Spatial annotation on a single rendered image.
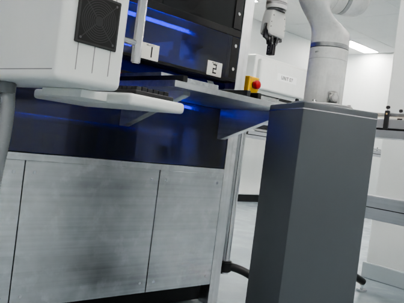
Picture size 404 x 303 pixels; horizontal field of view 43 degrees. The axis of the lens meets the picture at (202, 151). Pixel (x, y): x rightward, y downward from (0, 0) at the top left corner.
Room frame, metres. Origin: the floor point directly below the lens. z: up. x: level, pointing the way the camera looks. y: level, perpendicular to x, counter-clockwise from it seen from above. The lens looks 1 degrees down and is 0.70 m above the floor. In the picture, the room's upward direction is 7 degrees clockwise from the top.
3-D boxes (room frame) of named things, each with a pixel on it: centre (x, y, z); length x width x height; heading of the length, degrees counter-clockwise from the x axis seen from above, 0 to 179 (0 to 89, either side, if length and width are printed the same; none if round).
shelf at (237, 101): (1.95, 0.01, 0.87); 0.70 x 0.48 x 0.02; 133
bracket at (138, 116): (1.77, 0.19, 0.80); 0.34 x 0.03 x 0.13; 43
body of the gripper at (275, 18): (2.06, -0.22, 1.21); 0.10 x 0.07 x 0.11; 134
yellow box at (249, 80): (2.37, -0.17, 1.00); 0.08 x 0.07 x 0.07; 43
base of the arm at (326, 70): (1.64, -0.36, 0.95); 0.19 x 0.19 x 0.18
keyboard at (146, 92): (1.50, 0.29, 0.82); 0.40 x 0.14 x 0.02; 49
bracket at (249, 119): (2.11, -0.18, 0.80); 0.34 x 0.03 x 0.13; 43
